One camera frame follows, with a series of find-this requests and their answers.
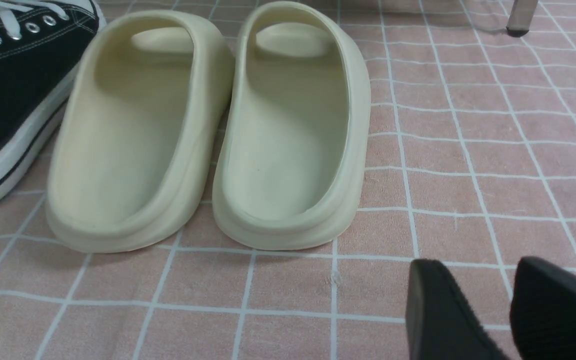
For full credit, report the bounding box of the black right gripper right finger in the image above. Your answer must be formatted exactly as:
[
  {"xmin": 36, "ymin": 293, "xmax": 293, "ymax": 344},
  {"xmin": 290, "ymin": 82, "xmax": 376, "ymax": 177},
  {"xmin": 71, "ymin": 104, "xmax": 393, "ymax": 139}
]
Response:
[{"xmin": 509, "ymin": 256, "xmax": 576, "ymax": 360}]

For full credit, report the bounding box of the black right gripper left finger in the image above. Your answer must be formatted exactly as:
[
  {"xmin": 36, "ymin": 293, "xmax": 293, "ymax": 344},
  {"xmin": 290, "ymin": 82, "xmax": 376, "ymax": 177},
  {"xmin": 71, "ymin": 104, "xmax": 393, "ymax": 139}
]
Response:
[{"xmin": 405, "ymin": 259, "xmax": 508, "ymax": 360}]

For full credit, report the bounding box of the black canvas sneaker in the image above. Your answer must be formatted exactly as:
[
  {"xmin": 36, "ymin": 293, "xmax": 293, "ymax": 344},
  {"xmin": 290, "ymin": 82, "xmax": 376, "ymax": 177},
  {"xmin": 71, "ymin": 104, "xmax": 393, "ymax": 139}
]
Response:
[{"xmin": 0, "ymin": 0, "xmax": 106, "ymax": 200}]

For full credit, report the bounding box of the metal shoe rack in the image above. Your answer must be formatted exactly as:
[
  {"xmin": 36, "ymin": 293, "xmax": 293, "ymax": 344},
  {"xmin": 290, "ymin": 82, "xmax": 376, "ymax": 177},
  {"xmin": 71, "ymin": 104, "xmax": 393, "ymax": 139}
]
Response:
[{"xmin": 506, "ymin": 0, "xmax": 538, "ymax": 38}]

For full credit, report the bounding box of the pink checkered cloth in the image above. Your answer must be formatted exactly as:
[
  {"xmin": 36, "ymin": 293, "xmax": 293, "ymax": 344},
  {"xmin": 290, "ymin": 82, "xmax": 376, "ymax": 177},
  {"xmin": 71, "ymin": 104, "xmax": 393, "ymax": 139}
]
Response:
[{"xmin": 0, "ymin": 0, "xmax": 576, "ymax": 360}]

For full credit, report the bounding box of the right cream foam slipper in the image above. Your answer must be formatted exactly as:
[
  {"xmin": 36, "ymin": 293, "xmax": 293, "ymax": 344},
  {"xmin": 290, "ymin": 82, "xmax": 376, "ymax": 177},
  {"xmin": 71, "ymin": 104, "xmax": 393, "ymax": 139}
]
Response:
[{"xmin": 211, "ymin": 1, "xmax": 372, "ymax": 251}]

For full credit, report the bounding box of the cream foam slipper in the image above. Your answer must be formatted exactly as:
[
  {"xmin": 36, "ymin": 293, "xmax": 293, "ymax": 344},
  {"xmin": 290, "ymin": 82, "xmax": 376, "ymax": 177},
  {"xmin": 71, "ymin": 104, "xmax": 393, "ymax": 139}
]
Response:
[
  {"xmin": 211, "ymin": 1, "xmax": 372, "ymax": 251},
  {"xmin": 45, "ymin": 9, "xmax": 234, "ymax": 253}
]

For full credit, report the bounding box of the left cream foam slipper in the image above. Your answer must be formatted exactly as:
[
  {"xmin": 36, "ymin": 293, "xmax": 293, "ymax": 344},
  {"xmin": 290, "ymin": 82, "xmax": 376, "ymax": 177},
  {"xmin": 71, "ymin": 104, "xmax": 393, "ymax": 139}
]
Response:
[{"xmin": 45, "ymin": 9, "xmax": 234, "ymax": 253}]

